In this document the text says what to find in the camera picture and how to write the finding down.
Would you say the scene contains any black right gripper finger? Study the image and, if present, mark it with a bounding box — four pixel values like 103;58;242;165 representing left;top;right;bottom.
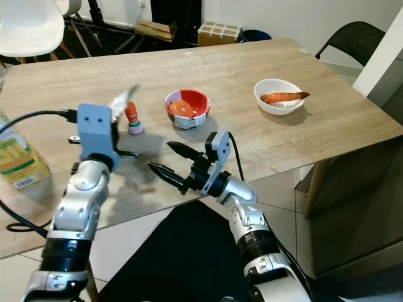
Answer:
166;141;203;163
148;162;193;189

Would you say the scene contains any green snack pouch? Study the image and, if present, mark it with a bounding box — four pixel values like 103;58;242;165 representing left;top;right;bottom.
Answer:
112;85;140;123

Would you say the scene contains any small orange capped bottle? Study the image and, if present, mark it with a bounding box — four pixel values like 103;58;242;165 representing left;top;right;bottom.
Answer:
126;101;144;135

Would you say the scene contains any orange round fruit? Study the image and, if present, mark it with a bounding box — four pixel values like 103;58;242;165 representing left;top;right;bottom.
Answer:
169;99;196;118

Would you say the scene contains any red and white bowl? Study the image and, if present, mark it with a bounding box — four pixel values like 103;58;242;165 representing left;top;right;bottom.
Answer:
164;89;211;130

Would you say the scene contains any yellow green juice carton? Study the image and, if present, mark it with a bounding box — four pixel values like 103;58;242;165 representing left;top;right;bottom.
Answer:
0;113;51;191

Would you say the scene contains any light wooden dining table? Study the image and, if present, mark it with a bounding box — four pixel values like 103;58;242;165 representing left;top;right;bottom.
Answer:
0;38;403;259

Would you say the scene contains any orange carrot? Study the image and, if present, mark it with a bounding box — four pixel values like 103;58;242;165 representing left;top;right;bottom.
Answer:
260;92;310;104

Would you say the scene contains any small brown cardboard box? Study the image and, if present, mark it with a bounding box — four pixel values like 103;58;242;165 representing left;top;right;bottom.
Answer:
135;20;177;42

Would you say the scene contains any white grid patterned box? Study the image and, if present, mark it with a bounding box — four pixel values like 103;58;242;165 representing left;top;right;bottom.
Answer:
197;21;243;48

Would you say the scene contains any dark blue bucket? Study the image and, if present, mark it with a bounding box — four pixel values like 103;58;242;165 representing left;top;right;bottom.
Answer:
239;30;273;43

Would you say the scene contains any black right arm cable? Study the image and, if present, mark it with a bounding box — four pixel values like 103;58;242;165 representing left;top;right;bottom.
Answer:
229;133;315;302

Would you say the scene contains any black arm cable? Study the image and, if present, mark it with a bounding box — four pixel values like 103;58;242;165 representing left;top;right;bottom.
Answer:
229;133;315;302
0;110;79;238

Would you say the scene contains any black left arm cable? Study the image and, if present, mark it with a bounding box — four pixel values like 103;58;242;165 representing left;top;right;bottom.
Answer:
0;110;79;238

